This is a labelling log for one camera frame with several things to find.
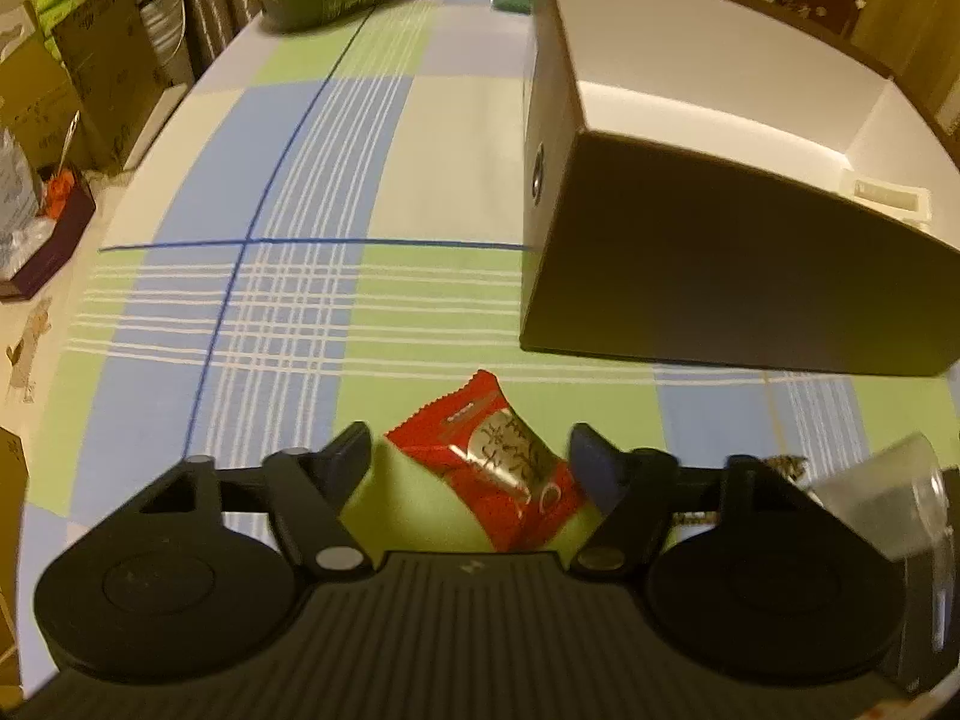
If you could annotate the small orange object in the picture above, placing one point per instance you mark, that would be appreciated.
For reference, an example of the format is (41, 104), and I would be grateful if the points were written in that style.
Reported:
(58, 193)

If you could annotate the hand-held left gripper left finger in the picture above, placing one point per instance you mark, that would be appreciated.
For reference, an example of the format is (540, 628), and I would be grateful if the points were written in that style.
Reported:
(351, 457)

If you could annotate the clear plastic cup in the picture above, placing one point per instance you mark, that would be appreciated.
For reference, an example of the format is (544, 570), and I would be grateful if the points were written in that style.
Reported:
(877, 502)

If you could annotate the dark speckled small object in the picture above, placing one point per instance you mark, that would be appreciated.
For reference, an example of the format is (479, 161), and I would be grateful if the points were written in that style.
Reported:
(780, 466)

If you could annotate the white plastic item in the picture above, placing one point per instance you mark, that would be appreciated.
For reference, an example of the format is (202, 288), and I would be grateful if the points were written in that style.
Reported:
(886, 199)

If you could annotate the metal bucket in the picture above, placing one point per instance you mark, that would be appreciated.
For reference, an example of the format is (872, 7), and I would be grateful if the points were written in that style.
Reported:
(166, 22)

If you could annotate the olive cardboard carton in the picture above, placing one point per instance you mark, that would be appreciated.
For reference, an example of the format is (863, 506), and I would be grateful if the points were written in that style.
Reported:
(30, 105)

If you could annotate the brown cardboard box white inside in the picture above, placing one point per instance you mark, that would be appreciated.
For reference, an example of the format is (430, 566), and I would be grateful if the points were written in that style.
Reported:
(675, 277)

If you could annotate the beige curtain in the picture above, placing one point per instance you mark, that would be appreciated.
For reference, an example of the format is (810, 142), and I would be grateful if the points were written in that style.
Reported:
(217, 7)

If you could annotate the dark red tray with items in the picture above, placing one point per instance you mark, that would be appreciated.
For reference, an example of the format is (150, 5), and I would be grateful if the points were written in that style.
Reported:
(52, 247)

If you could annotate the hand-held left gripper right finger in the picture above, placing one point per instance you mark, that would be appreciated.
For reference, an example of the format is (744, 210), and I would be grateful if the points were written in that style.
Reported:
(594, 465)

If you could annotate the green tissue pack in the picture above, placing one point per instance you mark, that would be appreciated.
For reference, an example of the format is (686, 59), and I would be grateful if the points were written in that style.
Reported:
(60, 0)

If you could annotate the red snack packet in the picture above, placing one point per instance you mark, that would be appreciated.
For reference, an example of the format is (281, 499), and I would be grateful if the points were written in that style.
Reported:
(480, 450)

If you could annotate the brown cardboard carton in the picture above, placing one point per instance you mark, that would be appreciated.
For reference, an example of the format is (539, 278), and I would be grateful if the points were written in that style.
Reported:
(112, 67)

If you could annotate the yellow curtain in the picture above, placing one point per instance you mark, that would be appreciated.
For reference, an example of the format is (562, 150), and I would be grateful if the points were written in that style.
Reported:
(900, 7)

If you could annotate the clear plastic bag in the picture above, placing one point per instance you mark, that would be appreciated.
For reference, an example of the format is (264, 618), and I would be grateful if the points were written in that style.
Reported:
(16, 195)

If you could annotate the desktop with plaid tablecloth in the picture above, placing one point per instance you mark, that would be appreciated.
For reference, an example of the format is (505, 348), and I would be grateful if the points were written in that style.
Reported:
(300, 165)

